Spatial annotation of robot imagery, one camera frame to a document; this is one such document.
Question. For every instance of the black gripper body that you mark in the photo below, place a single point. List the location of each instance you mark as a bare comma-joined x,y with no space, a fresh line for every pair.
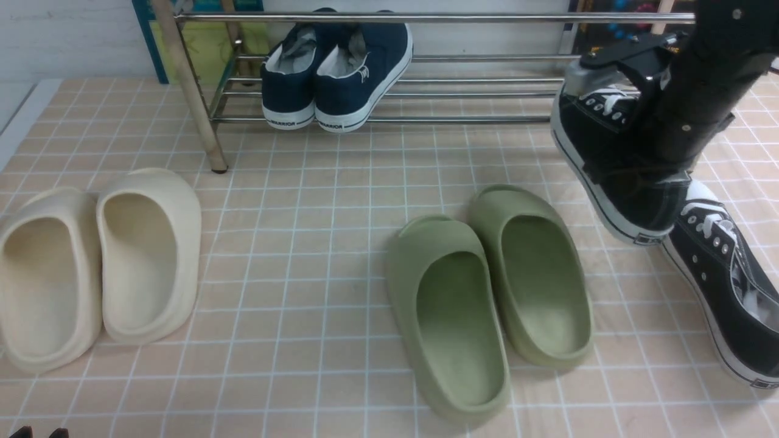
687,85

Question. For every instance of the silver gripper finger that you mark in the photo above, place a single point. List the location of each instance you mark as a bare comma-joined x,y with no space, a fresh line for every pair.
579,81

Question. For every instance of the black canvas sneaker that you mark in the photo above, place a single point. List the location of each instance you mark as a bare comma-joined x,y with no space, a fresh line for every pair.
738,300
636,199

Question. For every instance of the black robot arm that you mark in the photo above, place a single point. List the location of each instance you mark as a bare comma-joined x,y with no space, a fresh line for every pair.
754,22

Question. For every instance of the silver metal shoe rack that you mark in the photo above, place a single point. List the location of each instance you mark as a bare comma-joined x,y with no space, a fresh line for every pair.
172,17

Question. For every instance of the black image processing book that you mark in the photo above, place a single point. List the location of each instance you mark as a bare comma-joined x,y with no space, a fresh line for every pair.
579,38

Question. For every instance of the right green foam slipper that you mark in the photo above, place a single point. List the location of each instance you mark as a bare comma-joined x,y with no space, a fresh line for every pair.
536,274

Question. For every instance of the green foam slipper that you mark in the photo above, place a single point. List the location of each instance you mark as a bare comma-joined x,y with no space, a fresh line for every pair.
536,274
439,286

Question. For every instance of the right navy canvas sneaker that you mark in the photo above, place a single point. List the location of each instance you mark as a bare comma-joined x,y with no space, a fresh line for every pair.
366,62

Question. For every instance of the navy canvas sneaker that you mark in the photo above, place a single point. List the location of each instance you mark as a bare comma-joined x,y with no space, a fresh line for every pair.
366,62
288,74

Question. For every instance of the left green foam slipper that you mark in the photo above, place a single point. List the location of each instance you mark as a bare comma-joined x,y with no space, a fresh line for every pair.
439,286

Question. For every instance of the left navy canvas sneaker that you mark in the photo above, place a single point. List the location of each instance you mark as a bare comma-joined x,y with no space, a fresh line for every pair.
288,74

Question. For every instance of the blue and yellow book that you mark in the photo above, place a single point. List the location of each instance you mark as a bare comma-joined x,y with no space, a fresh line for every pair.
207,43

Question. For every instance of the right cream foam slipper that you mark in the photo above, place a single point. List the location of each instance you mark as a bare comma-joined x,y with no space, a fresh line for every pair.
150,228

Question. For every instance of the cream foam slipper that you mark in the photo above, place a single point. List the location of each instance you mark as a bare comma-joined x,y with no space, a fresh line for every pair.
150,228
51,280

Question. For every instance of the left cream foam slipper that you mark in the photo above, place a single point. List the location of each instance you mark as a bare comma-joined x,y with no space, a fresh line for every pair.
51,280

